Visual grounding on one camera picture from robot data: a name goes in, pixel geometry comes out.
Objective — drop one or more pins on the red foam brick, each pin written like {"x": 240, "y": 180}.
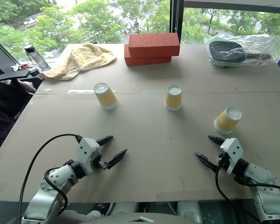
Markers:
{"x": 144, "y": 61}
{"x": 154, "y": 45}

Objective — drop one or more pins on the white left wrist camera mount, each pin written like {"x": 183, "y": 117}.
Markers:
{"x": 86, "y": 149}

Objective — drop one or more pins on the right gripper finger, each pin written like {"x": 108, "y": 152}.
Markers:
{"x": 206, "y": 161}
{"x": 216, "y": 139}

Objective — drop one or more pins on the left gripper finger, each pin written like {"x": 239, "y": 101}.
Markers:
{"x": 116, "y": 158}
{"x": 104, "y": 140}

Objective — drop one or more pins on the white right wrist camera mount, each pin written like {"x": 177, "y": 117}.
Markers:
{"x": 233, "y": 149}

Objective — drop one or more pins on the black chair armrest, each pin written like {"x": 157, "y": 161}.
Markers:
{"x": 14, "y": 75}

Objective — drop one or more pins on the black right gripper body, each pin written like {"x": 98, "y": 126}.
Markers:
{"x": 224, "y": 163}

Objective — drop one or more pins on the yellow paper cup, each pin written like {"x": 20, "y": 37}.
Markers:
{"x": 106, "y": 98}
{"x": 226, "y": 123}
{"x": 173, "y": 100}

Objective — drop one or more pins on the small red and white items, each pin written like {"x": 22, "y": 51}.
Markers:
{"x": 22, "y": 67}

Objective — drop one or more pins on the grey robot torso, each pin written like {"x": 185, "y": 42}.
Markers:
{"x": 140, "y": 218}

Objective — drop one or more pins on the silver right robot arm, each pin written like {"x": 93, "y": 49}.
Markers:
{"x": 261, "y": 175}

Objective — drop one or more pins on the clear plastic bag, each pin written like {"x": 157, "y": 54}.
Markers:
{"x": 271, "y": 44}

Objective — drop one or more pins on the dark chair with cloth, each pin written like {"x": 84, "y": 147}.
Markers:
{"x": 4, "y": 102}

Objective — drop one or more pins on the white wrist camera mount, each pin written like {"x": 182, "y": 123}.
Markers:
{"x": 233, "y": 149}
{"x": 86, "y": 149}

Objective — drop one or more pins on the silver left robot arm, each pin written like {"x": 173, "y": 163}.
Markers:
{"x": 60, "y": 177}

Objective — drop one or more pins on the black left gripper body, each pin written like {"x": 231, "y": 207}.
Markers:
{"x": 98, "y": 163}

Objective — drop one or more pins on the pale yellow towel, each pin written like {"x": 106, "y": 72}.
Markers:
{"x": 88, "y": 58}

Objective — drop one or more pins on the clear water bottle black cap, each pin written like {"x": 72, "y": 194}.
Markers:
{"x": 38, "y": 58}

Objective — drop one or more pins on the dark window frame post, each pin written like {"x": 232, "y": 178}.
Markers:
{"x": 176, "y": 21}

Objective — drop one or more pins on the black table tennis paddle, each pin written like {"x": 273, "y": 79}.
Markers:
{"x": 226, "y": 52}

